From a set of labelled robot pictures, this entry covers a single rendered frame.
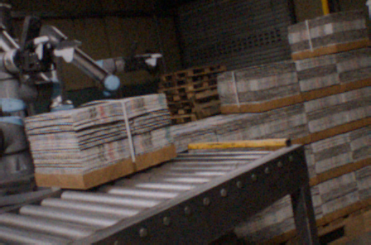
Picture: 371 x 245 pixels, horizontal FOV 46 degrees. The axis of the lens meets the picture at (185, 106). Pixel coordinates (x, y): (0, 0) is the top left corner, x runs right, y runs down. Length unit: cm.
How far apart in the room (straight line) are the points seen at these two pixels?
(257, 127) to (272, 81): 25
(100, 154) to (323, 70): 160
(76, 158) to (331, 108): 168
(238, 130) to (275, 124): 23
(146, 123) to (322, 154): 137
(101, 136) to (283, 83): 131
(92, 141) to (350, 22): 190
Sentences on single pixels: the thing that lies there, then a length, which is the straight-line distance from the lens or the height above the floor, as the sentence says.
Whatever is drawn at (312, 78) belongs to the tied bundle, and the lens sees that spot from 253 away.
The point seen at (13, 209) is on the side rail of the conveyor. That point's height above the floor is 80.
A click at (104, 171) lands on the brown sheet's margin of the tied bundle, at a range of 132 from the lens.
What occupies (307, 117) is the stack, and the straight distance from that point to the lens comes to 249.
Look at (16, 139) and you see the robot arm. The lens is 177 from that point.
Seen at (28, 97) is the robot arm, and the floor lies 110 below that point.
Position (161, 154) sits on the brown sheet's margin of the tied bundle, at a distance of 146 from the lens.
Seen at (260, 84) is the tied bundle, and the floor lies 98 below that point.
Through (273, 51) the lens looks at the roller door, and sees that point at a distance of 979.
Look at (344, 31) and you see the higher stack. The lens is 275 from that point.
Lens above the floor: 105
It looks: 3 degrees down
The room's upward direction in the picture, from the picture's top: 11 degrees counter-clockwise
